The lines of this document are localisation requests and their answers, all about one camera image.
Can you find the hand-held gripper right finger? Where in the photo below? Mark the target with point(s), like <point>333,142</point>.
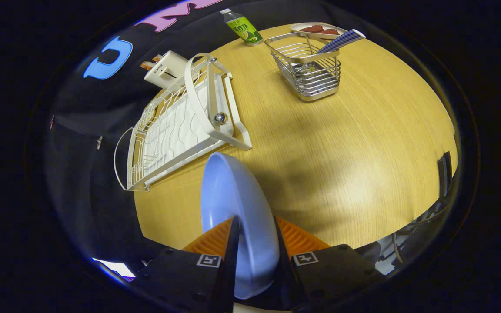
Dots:
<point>333,274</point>

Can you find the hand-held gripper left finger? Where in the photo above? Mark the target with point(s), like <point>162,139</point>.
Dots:
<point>189,274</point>

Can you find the blue plate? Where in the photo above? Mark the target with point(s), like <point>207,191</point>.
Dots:
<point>233,200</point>

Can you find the small white oval dish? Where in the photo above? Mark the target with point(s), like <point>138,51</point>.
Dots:
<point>296,28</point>

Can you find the lit computer monitor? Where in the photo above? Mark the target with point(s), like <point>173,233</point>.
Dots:
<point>113,267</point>

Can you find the black chair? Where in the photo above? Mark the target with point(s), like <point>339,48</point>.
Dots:
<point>444,174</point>

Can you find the white clip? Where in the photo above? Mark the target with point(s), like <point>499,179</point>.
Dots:
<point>99,142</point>

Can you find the white toaster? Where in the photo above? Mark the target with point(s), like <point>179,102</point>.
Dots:
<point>165,71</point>

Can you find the toast slice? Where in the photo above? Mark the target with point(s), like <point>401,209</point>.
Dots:
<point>148,65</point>
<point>157,58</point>

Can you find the red sausage piece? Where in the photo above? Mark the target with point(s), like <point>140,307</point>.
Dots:
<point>328,31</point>
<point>312,28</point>

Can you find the green label drink bottle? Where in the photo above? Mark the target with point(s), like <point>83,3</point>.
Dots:
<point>244,28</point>

